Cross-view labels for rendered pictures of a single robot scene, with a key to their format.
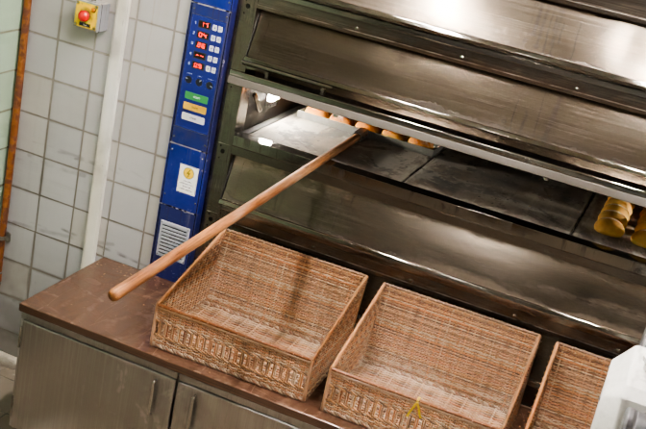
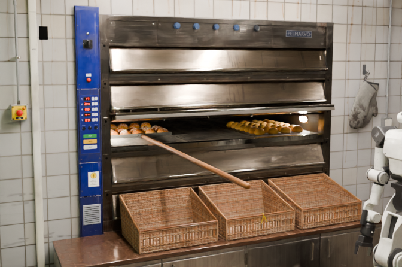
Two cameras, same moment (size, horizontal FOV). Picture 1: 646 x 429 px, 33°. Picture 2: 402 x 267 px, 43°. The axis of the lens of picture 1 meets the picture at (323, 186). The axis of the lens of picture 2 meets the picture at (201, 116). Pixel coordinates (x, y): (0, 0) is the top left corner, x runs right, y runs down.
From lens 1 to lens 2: 2.30 m
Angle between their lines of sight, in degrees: 42
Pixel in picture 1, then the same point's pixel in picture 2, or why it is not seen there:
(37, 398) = not seen: outside the picture
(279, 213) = (143, 176)
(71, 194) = (21, 217)
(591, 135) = (258, 94)
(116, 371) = not seen: outside the picture
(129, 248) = (64, 230)
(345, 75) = (160, 102)
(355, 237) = (180, 172)
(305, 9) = (133, 78)
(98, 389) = not seen: outside the picture
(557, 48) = (239, 64)
